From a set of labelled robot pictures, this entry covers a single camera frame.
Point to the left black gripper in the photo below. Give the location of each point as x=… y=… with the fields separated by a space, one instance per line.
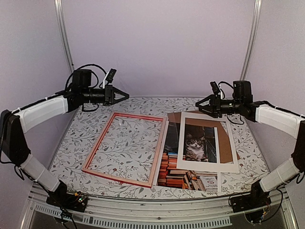
x=109 y=95

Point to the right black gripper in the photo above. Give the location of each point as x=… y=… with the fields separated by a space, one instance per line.
x=214 y=107

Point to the red wooden picture frame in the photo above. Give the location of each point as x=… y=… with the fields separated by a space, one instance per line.
x=127 y=149

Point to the cat photo print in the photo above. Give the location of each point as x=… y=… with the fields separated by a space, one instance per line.
x=170 y=176

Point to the white mat board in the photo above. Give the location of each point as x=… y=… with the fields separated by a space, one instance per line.
x=205 y=167

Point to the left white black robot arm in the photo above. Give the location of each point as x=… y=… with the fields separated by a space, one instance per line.
x=14 y=124

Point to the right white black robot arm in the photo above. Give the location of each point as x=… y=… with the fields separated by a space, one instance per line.
x=261 y=112

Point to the brown cardboard backing board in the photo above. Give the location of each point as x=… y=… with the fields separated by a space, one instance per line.
x=224 y=143

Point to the floral patterned table cover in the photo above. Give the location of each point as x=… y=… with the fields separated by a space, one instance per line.
x=86 y=127

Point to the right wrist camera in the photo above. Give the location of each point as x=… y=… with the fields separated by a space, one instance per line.
x=217 y=90

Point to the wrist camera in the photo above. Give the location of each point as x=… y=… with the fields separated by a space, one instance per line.
x=108 y=78
x=217 y=90

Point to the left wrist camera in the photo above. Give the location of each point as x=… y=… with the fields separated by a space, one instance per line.
x=108 y=78

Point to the left aluminium corner post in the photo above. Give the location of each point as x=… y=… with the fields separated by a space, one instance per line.
x=63 y=33

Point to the aluminium corner post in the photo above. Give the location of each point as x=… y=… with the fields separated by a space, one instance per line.
x=252 y=37
x=63 y=33

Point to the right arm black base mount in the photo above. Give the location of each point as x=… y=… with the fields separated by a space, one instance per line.
x=255 y=199

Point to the right aluminium corner post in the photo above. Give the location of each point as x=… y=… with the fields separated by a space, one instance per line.
x=252 y=37

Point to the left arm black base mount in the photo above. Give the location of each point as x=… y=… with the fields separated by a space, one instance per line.
x=61 y=198

